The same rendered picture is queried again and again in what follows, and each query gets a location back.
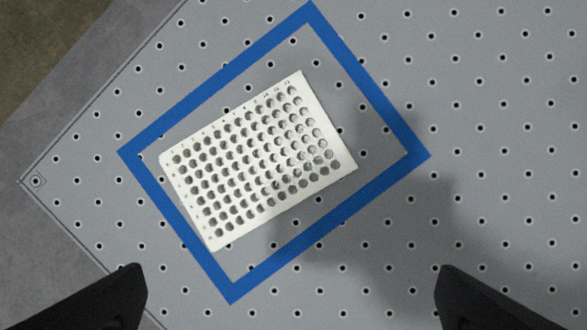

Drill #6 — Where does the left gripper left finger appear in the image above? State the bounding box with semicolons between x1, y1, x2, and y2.
5;262;149;330

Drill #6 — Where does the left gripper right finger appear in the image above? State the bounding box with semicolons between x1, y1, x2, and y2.
434;264;569;330

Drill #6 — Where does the white well plate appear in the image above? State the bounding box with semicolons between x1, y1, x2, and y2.
159;70;359;252

